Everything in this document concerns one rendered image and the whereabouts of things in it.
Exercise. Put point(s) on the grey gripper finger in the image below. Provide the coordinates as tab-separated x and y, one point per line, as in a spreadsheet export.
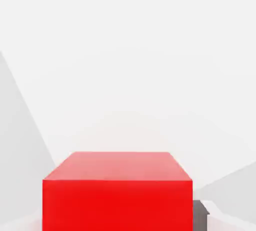
199	217

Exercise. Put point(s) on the small red cube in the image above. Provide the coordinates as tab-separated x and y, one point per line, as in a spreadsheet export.
117	205

